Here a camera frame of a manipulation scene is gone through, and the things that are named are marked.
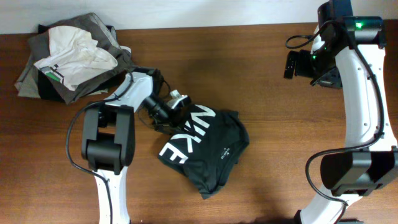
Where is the dark green t-shirt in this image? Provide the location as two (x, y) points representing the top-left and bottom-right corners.
(158, 105), (249, 200)

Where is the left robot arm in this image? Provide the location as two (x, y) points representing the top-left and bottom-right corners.
(81, 68), (191, 223)

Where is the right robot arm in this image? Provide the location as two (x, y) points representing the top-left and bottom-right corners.
(284, 0), (397, 223)

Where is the white folded shirt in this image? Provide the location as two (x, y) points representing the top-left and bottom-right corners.
(34, 26), (118, 91)

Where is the light grey folded garment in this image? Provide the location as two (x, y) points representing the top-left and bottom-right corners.
(14, 54), (89, 104)

